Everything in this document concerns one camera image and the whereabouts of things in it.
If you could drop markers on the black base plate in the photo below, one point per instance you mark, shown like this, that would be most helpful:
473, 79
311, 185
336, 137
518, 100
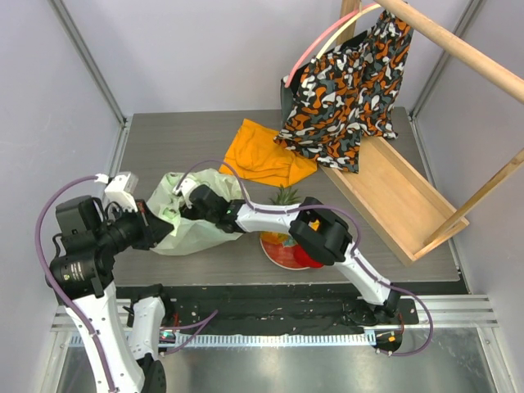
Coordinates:
272, 310

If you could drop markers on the green avocado plastic bag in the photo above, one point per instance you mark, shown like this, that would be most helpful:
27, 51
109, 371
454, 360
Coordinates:
191, 233

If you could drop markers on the fake pineapple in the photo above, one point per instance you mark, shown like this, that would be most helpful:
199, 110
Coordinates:
285, 196

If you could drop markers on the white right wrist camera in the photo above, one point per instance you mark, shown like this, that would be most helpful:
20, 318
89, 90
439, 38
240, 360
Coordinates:
184, 190

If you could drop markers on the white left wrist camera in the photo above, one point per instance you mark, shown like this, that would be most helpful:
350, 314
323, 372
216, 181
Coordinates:
119, 189

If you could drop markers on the green orange fake mango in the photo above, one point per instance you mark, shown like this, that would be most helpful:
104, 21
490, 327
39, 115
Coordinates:
315, 224

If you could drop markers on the pink and cream hanger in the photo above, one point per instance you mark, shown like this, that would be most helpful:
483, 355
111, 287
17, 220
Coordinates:
329, 36

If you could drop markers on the white cable duct strip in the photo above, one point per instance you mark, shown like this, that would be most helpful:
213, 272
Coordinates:
368, 338

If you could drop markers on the red fake apple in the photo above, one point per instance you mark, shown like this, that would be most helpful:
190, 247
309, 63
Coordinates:
304, 260

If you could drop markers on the red floral plate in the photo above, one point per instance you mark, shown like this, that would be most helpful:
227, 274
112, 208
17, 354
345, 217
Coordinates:
282, 255

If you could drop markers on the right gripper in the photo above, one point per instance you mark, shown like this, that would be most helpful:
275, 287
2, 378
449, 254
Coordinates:
192, 201

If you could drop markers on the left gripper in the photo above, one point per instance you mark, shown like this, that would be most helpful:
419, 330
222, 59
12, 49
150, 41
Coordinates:
151, 226

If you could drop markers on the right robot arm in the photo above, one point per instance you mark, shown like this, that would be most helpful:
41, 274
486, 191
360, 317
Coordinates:
318, 229

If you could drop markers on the patterned camouflage cloth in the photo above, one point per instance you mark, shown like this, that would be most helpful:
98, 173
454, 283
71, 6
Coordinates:
333, 101

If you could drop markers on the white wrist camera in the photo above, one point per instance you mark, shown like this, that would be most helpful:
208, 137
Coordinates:
184, 190
119, 189

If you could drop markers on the orange cloth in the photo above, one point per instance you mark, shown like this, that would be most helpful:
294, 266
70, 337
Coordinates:
254, 156

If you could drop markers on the wooden rack frame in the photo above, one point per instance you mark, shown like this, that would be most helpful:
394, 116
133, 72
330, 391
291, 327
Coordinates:
400, 205

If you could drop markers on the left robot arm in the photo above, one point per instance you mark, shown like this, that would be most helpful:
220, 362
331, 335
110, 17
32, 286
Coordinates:
84, 272

